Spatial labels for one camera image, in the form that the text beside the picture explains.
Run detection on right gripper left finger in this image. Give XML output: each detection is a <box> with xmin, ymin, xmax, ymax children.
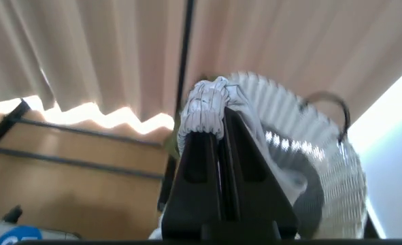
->
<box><xmin>161</xmin><ymin>131</ymin><xmax>222</xmax><ymax>240</ymax></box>

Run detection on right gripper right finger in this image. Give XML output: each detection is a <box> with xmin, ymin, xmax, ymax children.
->
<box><xmin>220</xmin><ymin>107</ymin><xmax>299</xmax><ymax>240</ymax></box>

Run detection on pale grey shorts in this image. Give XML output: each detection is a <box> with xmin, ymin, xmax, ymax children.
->
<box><xmin>148</xmin><ymin>76</ymin><xmax>309</xmax><ymax>240</ymax></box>

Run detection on white laundry basket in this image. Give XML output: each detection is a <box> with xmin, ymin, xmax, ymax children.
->
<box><xmin>227</xmin><ymin>70</ymin><xmax>369</xmax><ymax>240</ymax></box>

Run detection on black clothes rack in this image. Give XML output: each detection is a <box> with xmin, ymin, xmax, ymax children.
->
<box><xmin>0</xmin><ymin>0</ymin><xmax>197</xmax><ymax>212</ymax></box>

